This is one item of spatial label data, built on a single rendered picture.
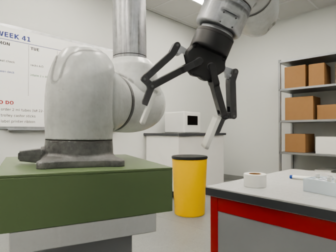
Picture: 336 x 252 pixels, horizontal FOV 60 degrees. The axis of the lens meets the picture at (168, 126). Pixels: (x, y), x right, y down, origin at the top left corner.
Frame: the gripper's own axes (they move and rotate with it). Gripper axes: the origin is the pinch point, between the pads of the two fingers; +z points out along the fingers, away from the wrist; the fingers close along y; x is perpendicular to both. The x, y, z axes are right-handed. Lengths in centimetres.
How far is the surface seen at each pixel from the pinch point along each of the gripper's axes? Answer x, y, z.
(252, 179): 25.4, 35.4, 8.2
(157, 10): 416, 10, -126
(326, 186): 12, 49, 1
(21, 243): -3.9, -19.3, 28.1
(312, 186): 16, 48, 3
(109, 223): 0.5, -5.4, 22.2
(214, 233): 26, 31, 29
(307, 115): 315, 254, -58
